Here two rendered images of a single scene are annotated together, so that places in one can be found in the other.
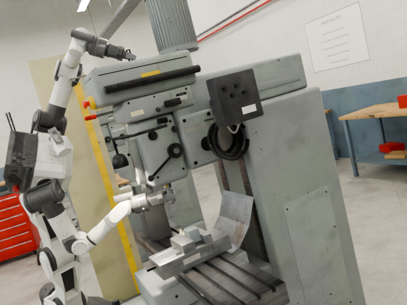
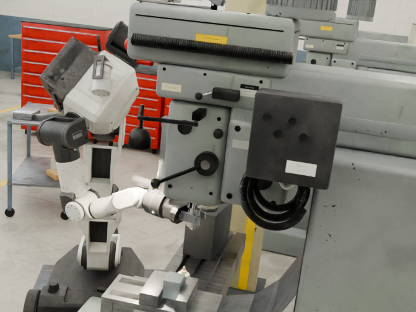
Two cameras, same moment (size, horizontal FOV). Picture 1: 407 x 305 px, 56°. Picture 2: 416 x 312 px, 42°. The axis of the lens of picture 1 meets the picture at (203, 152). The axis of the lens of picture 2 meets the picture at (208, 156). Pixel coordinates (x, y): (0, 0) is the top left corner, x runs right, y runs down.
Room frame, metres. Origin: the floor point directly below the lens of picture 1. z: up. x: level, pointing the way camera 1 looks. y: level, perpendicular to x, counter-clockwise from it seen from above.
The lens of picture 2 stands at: (0.53, -0.76, 1.91)
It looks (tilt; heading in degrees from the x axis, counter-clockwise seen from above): 16 degrees down; 36
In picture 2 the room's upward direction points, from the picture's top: 6 degrees clockwise
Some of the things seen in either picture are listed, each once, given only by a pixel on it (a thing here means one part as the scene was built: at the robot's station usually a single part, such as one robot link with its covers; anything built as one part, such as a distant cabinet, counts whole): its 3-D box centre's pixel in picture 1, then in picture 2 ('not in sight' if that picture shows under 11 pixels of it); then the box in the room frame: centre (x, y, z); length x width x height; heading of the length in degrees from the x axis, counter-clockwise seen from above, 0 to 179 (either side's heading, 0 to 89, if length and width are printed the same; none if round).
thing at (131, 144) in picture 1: (136, 161); (166, 149); (1.80, 0.32, 1.45); 0.04 x 0.04 x 0.21; 24
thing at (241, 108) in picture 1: (235, 97); (293, 138); (1.66, -0.19, 1.62); 0.20 x 0.09 x 0.21; 114
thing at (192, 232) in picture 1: (192, 234); (173, 285); (1.68, 0.15, 1.07); 0.06 x 0.05 x 0.06; 25
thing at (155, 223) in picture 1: (153, 217); (208, 223); (2.17, 0.38, 1.06); 0.22 x 0.12 x 0.20; 17
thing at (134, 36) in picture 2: (154, 78); (210, 48); (1.72, 0.13, 1.79); 0.45 x 0.04 x 0.04; 114
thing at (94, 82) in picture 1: (139, 79); (216, 37); (1.85, 0.20, 1.81); 0.47 x 0.26 x 0.16; 114
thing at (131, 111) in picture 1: (152, 105); (220, 82); (1.86, 0.18, 1.68); 0.34 x 0.24 x 0.10; 114
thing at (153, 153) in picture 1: (157, 149); (201, 147); (1.84, 0.21, 1.47); 0.21 x 0.19 x 0.32; 24
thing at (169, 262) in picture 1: (189, 248); (163, 299); (1.67, 0.17, 1.01); 0.35 x 0.15 x 0.11; 115
